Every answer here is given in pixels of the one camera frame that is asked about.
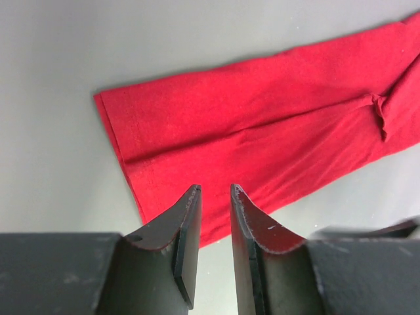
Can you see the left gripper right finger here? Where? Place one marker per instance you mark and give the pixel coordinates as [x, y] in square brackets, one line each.
[272, 265]

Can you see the dark red t shirt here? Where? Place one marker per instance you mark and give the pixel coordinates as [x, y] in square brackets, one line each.
[281, 126]

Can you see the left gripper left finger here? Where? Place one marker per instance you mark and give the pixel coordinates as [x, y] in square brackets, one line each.
[153, 269]

